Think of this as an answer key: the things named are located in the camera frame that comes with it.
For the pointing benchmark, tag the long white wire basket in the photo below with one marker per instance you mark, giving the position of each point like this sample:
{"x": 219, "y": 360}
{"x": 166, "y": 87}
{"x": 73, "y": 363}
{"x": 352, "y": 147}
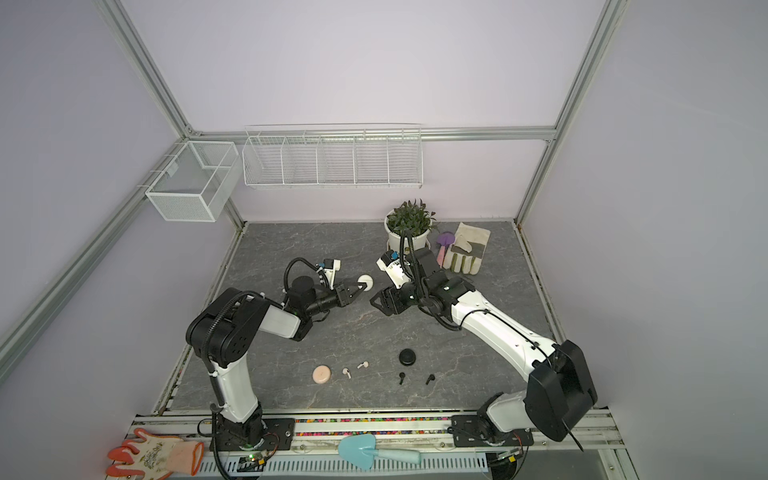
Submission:
{"x": 333, "y": 155}

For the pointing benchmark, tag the pink earbud charging case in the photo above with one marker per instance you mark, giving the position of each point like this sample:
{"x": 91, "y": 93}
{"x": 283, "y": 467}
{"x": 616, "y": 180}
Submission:
{"x": 321, "y": 374}

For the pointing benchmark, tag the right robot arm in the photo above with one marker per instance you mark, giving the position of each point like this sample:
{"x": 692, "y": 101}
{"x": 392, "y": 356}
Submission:
{"x": 559, "y": 387}

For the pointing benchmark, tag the teal garden trowel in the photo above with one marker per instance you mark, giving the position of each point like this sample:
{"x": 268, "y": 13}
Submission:
{"x": 361, "y": 451}

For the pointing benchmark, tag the potted green plant white pot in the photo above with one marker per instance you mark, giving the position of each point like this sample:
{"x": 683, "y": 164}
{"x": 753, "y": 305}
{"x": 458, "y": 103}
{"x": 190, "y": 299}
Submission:
{"x": 413, "y": 217}

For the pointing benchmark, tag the black earbud charging case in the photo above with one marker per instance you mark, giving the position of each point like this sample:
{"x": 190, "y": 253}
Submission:
{"x": 407, "y": 357}

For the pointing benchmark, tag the orange white work glove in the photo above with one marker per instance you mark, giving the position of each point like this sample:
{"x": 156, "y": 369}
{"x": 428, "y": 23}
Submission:
{"x": 151, "y": 456}

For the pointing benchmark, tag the white mesh box basket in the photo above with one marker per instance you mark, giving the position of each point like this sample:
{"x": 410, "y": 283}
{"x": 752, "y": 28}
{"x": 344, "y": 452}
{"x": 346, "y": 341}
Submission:
{"x": 197, "y": 182}

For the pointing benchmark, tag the purple pink garden trowel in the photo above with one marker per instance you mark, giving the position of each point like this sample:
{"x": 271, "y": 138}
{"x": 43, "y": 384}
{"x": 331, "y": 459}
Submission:
{"x": 444, "y": 240}

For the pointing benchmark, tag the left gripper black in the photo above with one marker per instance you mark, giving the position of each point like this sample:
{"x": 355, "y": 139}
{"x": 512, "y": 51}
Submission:
{"x": 342, "y": 293}

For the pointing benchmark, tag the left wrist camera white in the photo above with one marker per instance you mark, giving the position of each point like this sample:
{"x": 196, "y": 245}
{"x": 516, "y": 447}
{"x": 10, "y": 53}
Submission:
{"x": 330, "y": 267}

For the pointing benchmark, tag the white earbud charging case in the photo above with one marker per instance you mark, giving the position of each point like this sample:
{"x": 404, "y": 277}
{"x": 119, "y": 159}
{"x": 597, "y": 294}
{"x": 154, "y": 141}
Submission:
{"x": 365, "y": 282}

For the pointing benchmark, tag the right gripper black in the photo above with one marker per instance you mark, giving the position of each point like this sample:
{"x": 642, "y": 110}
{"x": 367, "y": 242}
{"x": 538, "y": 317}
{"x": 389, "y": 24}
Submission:
{"x": 388, "y": 297}

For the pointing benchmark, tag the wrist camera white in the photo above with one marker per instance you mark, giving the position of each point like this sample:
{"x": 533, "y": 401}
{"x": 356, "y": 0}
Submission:
{"x": 330, "y": 267}
{"x": 390, "y": 263}

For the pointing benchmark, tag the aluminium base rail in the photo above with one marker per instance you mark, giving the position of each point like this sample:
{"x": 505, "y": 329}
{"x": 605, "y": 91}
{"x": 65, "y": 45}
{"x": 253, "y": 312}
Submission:
{"x": 432, "y": 430}

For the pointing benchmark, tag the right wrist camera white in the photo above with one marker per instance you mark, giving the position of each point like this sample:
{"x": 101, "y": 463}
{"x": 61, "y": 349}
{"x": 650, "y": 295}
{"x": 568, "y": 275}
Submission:
{"x": 390, "y": 263}

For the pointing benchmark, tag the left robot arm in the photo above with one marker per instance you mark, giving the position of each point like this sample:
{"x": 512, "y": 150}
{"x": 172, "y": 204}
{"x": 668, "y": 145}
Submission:
{"x": 221, "y": 335}

